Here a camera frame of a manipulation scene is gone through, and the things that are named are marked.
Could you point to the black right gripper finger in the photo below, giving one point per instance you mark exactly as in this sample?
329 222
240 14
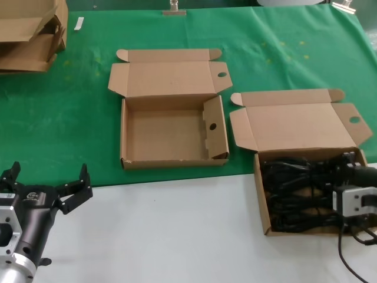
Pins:
351 160

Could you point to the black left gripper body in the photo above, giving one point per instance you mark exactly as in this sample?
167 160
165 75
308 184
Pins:
35 212

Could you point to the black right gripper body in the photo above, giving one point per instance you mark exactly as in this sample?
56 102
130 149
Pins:
359 177

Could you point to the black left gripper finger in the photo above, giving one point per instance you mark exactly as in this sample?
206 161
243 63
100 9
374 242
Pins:
78 191
10 177

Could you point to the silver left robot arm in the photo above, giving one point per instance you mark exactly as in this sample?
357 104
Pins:
14 271

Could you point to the cardboard box with round hole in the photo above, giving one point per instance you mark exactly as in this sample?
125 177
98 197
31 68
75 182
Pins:
294 126
165 132

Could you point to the open stacked cardboard box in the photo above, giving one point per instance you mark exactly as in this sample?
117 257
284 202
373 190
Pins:
17 20
26 56

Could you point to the white label strip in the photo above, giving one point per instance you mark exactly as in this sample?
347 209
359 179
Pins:
78 23

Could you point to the green tablecloth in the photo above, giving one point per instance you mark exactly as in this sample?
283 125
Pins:
176 29

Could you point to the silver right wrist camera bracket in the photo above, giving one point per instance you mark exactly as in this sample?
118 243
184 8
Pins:
347 203

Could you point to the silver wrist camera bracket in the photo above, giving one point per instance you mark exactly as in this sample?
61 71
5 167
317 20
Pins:
347 203
9 230

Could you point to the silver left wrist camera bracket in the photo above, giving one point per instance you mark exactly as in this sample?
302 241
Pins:
9 230

